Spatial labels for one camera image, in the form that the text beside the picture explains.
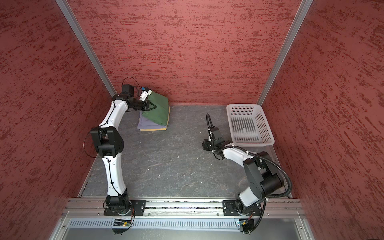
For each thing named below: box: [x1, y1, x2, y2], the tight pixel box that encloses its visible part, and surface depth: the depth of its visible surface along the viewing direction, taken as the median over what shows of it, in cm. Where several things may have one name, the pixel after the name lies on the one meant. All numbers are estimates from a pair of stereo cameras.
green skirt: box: [142, 92, 169, 126], surface depth 99 cm
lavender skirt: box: [137, 110, 167, 130], surface depth 104 cm
